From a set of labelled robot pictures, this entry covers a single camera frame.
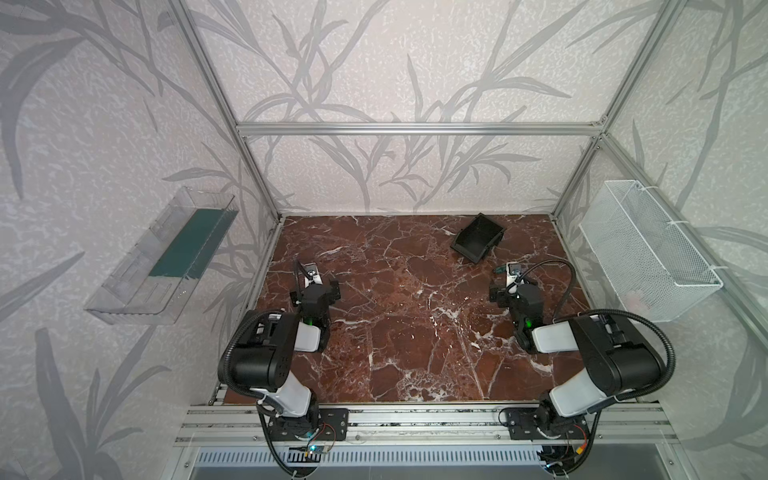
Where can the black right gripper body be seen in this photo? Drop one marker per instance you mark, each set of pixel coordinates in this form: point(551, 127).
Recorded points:
point(512, 294)

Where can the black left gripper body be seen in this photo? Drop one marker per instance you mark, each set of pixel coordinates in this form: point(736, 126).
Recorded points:
point(318, 291)

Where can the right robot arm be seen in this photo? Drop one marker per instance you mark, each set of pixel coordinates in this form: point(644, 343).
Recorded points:
point(624, 356)

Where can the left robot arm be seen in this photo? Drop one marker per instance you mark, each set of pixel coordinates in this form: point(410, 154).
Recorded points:
point(257, 363)

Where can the black plastic bin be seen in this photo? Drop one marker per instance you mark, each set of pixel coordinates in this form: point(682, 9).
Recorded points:
point(477, 239)

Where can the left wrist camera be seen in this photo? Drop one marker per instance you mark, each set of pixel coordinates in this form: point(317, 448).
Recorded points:
point(310, 274)

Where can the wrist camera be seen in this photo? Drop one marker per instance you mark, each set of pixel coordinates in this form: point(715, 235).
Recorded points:
point(310, 274)
point(513, 272)

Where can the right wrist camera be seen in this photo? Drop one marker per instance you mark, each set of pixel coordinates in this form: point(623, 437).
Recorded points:
point(513, 272)

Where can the white wire mesh basket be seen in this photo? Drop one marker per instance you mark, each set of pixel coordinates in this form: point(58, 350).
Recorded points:
point(652, 265)

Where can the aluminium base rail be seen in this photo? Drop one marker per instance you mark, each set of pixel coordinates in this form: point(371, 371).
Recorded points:
point(410, 424)

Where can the clear plastic wall shelf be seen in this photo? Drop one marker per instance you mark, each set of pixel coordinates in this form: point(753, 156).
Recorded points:
point(156, 278)

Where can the aluminium corner frame post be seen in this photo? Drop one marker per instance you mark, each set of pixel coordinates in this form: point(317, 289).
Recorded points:
point(575, 179)

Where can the aluminium frame crossbar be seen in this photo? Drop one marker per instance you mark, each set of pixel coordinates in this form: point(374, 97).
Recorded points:
point(252, 129)

